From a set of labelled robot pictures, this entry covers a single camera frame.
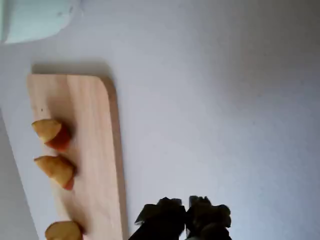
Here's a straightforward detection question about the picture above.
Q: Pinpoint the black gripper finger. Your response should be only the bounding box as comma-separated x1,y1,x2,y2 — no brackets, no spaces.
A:
128,196,188,240
185,195,233,240

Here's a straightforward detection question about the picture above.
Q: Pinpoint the apple slice with red skin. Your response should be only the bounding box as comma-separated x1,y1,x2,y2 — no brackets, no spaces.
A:
31,119,72,153
33,155,77,191
44,220,85,240

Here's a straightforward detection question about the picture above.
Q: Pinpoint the wooden cutting board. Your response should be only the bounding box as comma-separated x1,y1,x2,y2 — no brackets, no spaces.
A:
26,73,130,240

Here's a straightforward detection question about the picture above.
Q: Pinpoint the white bowl with butterfly print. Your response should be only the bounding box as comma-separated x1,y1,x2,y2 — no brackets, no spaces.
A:
0,0,81,45

